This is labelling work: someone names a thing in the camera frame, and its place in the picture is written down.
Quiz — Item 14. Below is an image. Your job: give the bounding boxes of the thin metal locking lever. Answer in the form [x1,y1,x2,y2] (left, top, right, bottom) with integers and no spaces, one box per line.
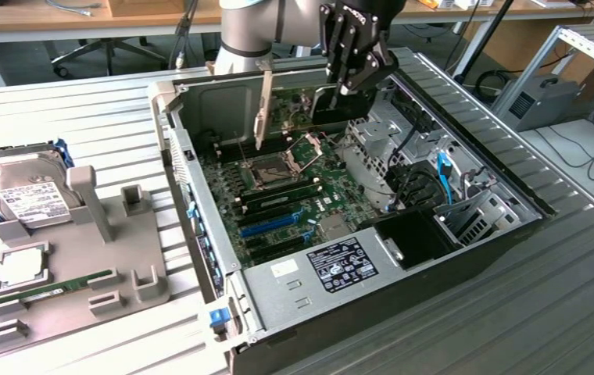
[232,130,252,170]

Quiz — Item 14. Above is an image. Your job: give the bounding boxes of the blue expansion slot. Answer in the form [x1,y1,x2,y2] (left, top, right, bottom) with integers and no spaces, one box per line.
[239,216,304,239]

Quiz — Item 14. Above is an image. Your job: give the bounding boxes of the wooden desk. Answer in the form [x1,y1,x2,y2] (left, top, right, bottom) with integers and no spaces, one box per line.
[0,0,225,88]
[379,0,594,79]

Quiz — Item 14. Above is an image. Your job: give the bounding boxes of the green graphics card black shroud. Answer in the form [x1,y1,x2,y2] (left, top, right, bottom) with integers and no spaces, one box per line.
[251,59,372,152]

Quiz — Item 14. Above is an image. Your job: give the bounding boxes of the aluminium frame rack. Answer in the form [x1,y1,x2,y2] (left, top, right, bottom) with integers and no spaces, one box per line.
[489,22,594,126]

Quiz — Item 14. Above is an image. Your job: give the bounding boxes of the perforated metal disk bay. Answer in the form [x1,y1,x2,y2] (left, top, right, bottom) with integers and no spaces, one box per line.
[342,116,409,206]

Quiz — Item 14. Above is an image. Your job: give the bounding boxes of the blue wire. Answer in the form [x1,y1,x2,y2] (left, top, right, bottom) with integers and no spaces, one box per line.
[435,151,459,206]

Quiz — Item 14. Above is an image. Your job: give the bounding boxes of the CPU socket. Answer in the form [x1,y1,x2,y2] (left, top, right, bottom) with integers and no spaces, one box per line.
[242,154,302,192]

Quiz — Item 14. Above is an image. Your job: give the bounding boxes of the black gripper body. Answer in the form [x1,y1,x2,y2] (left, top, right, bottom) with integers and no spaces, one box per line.
[335,0,407,52]

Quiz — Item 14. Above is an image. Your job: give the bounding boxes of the hard disk with blue caddy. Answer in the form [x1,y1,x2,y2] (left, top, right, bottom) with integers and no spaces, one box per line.
[0,141,77,230]

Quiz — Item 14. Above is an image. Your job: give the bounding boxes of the small white box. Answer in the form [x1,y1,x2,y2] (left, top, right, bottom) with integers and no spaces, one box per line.
[439,0,502,11]

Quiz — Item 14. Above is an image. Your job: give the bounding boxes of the black pole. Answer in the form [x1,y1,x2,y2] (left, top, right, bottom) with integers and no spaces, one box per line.
[453,0,517,85]

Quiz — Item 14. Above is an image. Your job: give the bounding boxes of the grey network cable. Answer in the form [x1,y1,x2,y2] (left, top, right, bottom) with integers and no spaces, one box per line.
[44,0,104,17]

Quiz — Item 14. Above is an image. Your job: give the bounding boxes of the black wire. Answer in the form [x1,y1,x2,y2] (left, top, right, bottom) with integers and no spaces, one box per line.
[386,116,419,188]

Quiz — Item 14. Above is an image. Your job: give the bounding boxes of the black RAM slot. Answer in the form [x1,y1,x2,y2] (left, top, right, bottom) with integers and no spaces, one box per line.
[216,138,291,162]
[234,176,323,201]
[212,131,286,154]

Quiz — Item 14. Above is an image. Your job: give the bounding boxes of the grey plastic parts rack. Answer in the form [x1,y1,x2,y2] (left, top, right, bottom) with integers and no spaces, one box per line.
[0,165,173,349]

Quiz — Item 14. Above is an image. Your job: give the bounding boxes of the office chair base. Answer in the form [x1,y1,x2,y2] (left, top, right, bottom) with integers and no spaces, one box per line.
[49,36,168,78]

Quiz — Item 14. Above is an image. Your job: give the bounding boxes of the silver CPU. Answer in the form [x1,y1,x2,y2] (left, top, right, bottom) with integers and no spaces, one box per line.
[0,250,48,285]

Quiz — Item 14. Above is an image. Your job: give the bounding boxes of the green motherboard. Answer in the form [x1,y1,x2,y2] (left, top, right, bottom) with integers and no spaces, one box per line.
[195,130,382,270]

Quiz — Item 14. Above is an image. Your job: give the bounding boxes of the silver power supply with label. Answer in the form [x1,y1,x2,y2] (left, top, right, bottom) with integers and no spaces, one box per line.
[234,226,411,345]

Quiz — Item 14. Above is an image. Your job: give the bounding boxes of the open black PC case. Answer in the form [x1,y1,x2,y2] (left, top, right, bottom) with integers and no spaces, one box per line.
[163,57,559,375]

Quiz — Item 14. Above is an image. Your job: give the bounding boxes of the black expansion slot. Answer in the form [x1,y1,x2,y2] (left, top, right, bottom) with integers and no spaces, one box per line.
[247,234,311,263]
[236,205,303,228]

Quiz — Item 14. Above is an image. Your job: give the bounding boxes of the green RAM stick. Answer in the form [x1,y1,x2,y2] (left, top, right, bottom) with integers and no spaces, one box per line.
[0,272,113,308]

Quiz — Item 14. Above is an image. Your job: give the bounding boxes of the thin hanging cable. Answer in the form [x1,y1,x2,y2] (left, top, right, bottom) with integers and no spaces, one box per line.
[173,0,200,70]

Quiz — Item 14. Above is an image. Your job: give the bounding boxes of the black fan shroud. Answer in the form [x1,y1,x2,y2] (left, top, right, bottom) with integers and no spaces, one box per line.
[356,209,459,271]

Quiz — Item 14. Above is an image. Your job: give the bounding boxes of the metal socket cover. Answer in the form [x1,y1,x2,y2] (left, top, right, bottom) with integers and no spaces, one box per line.
[282,132,326,173]

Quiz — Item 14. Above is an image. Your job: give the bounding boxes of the grey equipment box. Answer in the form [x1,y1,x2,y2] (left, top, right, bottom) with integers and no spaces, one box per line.
[505,73,593,133]

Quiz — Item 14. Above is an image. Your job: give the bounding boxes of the coiled floor cables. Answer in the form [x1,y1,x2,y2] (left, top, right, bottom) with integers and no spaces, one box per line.
[473,70,513,98]

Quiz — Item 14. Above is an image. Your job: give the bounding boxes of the grey slotted disk bay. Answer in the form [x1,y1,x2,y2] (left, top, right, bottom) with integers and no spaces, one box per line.
[431,191,518,248]

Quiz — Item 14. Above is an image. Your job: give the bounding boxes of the beige corner fixture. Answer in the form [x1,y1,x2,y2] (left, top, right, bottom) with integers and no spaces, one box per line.
[148,80,184,134]

